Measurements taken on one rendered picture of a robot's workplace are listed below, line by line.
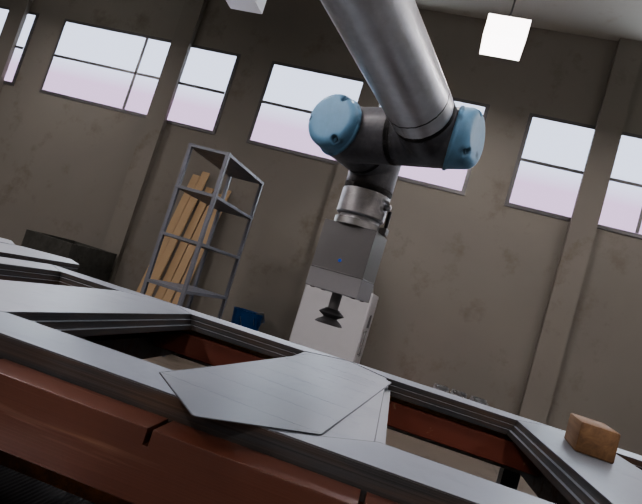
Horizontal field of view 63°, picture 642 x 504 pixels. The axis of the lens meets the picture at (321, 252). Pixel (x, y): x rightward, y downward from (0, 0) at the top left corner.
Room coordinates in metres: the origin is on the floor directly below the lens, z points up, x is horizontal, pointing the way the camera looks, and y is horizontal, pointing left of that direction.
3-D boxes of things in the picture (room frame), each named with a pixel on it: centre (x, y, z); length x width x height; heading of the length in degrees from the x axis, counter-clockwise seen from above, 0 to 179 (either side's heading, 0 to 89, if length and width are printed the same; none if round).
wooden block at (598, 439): (0.93, -0.54, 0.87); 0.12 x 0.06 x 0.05; 161
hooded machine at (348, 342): (6.49, -0.42, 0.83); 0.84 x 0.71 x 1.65; 77
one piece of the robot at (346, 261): (0.81, -0.05, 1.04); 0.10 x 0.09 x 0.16; 157
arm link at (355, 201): (0.80, -0.04, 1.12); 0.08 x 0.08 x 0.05
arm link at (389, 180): (0.80, -0.04, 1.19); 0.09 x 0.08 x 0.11; 147
